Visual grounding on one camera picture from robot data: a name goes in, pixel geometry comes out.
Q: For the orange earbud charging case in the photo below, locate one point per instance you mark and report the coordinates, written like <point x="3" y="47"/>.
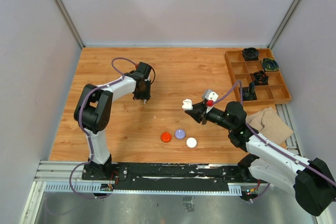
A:
<point x="166" y="137"/>

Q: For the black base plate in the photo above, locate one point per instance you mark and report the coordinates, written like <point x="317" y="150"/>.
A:
<point x="168" y="176"/>

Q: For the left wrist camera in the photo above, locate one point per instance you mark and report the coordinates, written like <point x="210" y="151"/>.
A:
<point x="143" y="70"/>

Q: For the dark green rolled sock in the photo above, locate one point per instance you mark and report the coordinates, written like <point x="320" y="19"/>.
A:
<point x="269" y="65"/>

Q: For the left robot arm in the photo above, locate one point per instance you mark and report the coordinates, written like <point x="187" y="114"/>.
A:
<point x="93" y="114"/>

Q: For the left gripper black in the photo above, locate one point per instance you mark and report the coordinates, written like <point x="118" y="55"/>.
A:
<point x="146" y="95"/>

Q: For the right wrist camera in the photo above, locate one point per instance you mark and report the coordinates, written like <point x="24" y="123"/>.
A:
<point x="210" y="97"/>

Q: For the purple earbud charging case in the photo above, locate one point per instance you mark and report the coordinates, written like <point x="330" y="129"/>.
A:
<point x="180" y="134"/>

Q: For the wooden compartment tray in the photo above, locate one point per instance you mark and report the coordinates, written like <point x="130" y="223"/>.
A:
<point x="276" y="92"/>

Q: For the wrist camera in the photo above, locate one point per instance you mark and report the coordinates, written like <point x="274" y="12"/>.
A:
<point x="143" y="70"/>
<point x="210" y="97"/>

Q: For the black orange rolled sock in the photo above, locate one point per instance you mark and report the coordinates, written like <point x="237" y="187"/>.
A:
<point x="260" y="78"/>

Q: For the white earbud charging case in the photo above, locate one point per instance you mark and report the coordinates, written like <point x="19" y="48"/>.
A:
<point x="191" y="142"/>

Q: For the beige cloth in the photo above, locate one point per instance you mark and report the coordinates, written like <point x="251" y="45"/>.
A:
<point x="268" y="123"/>

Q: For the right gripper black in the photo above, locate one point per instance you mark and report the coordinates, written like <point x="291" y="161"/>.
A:
<point x="197" y="114"/>

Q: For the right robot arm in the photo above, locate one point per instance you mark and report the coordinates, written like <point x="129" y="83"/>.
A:
<point x="309" y="181"/>

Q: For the dark blue rolled sock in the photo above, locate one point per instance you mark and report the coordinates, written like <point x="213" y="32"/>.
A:
<point x="248" y="93"/>

